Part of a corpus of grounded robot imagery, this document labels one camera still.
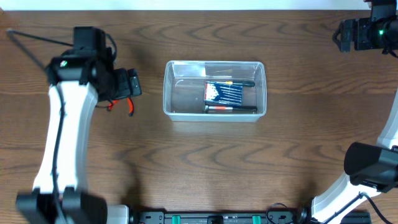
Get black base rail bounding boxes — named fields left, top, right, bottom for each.
left=129, top=208, right=373, bottom=224

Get clear plastic container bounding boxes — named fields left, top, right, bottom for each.
left=163, top=60, right=267, bottom=122

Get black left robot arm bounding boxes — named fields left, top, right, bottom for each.
left=16, top=27, right=142, bottom=223

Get red handled cutting pliers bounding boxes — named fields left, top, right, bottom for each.
left=106, top=96, right=134, bottom=116

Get black yellow screwdriver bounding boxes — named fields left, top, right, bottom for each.
left=219, top=81, right=255, bottom=87

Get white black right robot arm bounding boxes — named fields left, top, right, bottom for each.
left=293, top=0, right=397, bottom=223

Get blue precision screwdriver set case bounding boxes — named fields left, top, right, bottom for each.
left=204, top=82, right=243, bottom=106

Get claw hammer orange black handle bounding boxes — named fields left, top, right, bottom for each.
left=203, top=105, right=257, bottom=114

